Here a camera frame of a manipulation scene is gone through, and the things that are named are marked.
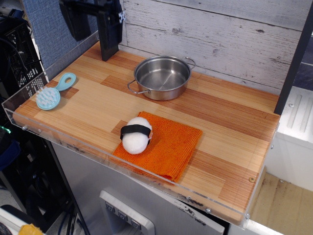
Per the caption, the small stainless steel pot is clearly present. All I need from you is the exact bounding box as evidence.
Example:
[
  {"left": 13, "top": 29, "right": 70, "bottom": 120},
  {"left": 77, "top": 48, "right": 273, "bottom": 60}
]
[{"left": 127, "top": 55, "right": 196, "bottom": 101}]

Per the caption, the clear acrylic table guard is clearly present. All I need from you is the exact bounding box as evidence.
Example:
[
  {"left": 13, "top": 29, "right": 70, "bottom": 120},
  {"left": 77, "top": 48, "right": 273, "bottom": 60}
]
[{"left": 3, "top": 72, "right": 279, "bottom": 227}]

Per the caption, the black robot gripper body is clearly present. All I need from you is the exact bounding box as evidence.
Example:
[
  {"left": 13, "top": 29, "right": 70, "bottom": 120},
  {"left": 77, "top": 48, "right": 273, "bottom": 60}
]
[{"left": 59, "top": 0, "right": 121, "bottom": 17}]

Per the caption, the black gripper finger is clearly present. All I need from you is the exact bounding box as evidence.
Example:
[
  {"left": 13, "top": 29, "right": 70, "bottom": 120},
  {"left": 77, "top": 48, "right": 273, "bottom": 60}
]
[
  {"left": 97, "top": 10, "right": 125, "bottom": 55},
  {"left": 59, "top": 2, "right": 91, "bottom": 41}
]

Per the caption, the white ribbed side unit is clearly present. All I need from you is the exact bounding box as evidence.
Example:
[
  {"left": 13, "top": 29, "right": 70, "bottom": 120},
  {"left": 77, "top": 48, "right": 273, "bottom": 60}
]
[{"left": 265, "top": 87, "right": 313, "bottom": 191}]

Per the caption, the black perforated crate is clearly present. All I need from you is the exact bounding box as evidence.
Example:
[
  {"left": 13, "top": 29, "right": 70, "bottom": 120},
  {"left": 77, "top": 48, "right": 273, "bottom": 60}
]
[{"left": 0, "top": 23, "right": 46, "bottom": 100}]

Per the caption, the dark grey post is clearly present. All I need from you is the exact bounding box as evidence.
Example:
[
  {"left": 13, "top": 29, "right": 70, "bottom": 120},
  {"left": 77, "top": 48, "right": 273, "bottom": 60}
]
[
  {"left": 274, "top": 2, "right": 313, "bottom": 115},
  {"left": 94, "top": 0, "right": 119, "bottom": 61}
]

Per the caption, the light blue scalp brush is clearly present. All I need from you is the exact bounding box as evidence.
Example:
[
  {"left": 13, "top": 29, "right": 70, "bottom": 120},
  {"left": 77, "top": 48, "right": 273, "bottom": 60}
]
[{"left": 36, "top": 72, "right": 76, "bottom": 111}]

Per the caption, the orange folded towel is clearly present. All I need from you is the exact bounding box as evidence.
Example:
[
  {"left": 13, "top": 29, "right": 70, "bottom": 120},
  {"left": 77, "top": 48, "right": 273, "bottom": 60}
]
[{"left": 113, "top": 111, "right": 202, "bottom": 182}]

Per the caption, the white plush egg black band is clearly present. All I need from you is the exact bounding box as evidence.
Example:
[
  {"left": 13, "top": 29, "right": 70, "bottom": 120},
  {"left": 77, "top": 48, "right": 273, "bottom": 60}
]
[{"left": 120, "top": 117, "right": 152, "bottom": 155}]

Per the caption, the blue fabric divider panel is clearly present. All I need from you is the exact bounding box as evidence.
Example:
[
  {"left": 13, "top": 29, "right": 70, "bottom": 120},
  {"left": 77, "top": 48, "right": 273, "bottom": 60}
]
[{"left": 22, "top": 0, "right": 98, "bottom": 71}]

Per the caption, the dark grey left post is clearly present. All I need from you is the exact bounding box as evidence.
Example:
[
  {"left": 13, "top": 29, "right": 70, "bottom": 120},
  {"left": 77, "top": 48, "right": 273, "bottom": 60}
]
[{"left": 94, "top": 0, "right": 119, "bottom": 61}]

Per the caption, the dark grey right post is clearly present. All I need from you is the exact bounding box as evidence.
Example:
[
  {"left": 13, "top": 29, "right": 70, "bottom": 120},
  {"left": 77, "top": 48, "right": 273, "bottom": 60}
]
[{"left": 274, "top": 2, "right": 313, "bottom": 115}]

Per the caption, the silver cabinet with dispenser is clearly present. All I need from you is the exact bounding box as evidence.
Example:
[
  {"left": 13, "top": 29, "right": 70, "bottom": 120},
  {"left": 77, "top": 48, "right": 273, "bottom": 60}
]
[{"left": 52, "top": 143, "right": 229, "bottom": 235}]

